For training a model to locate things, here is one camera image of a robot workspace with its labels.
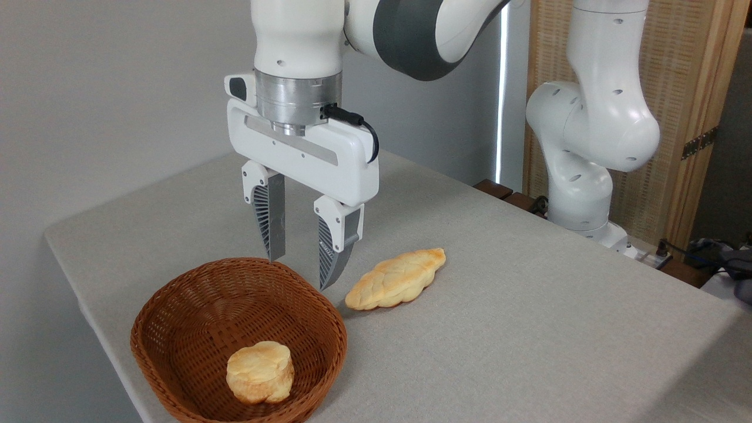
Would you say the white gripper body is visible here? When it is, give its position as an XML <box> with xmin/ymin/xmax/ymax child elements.
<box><xmin>224</xmin><ymin>73</ymin><xmax>380</xmax><ymax>207</ymax></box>

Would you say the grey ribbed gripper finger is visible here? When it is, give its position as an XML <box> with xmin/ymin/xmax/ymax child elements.
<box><xmin>313</xmin><ymin>195</ymin><xmax>365</xmax><ymax>291</ymax></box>
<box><xmin>241</xmin><ymin>160</ymin><xmax>287</xmax><ymax>263</ymax></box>

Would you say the long braided bread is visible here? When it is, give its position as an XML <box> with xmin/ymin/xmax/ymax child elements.
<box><xmin>345</xmin><ymin>248</ymin><xmax>447</xmax><ymax>311</ymax></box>

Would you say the brown wicker basket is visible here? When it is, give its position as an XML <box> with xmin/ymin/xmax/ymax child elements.
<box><xmin>130</xmin><ymin>257</ymin><xmax>348</xmax><ymax>423</ymax></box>

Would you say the round bread roll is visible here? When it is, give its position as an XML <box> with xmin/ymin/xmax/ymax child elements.
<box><xmin>226</xmin><ymin>341</ymin><xmax>296</xmax><ymax>405</ymax></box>

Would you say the grey fabric tablecloth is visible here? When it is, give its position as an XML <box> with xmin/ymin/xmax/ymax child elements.
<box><xmin>44</xmin><ymin>147</ymin><xmax>752</xmax><ymax>423</ymax></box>

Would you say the wooden bamboo folding screen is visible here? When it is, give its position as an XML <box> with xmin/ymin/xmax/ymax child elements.
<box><xmin>523</xmin><ymin>0</ymin><xmax>752</xmax><ymax>250</ymax></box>

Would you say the metal screen hinge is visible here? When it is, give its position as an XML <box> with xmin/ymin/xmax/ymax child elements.
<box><xmin>681</xmin><ymin>126</ymin><xmax>719</xmax><ymax>160</ymax></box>

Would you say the dark grey bag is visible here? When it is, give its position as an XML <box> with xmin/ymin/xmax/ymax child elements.
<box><xmin>720</xmin><ymin>247</ymin><xmax>752</xmax><ymax>305</ymax></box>

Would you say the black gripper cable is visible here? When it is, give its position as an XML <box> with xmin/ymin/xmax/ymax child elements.
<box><xmin>321</xmin><ymin>103</ymin><xmax>380</xmax><ymax>164</ymax></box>

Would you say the black cables bundle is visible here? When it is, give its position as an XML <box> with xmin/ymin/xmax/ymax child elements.
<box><xmin>655</xmin><ymin>236</ymin><xmax>752</xmax><ymax>277</ymax></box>

